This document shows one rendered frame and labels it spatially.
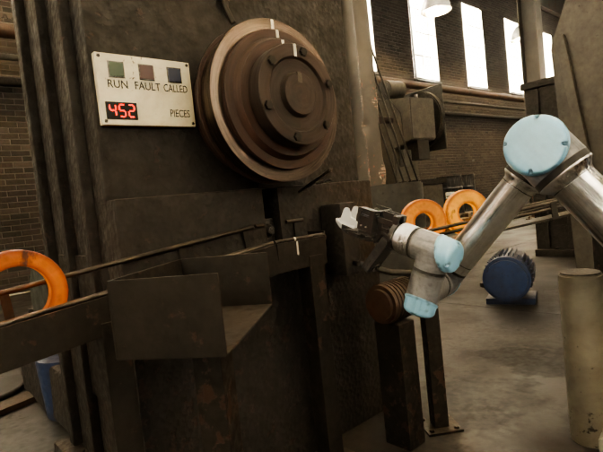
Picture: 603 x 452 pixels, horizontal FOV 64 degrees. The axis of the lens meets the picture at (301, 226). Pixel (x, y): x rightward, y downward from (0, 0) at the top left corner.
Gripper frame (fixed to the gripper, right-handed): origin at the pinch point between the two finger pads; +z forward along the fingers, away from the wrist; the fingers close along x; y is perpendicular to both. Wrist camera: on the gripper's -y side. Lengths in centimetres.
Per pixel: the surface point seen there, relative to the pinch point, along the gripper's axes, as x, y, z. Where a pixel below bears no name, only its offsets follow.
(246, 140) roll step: 17.0, 18.9, 22.1
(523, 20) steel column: -847, 191, 375
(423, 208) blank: -42.1, -0.4, 2.0
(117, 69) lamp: 44, 34, 42
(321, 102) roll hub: -7.3, 30.3, 19.8
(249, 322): 42.7, -9.7, -18.7
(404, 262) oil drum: -230, -98, 130
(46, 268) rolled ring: 69, -7, 17
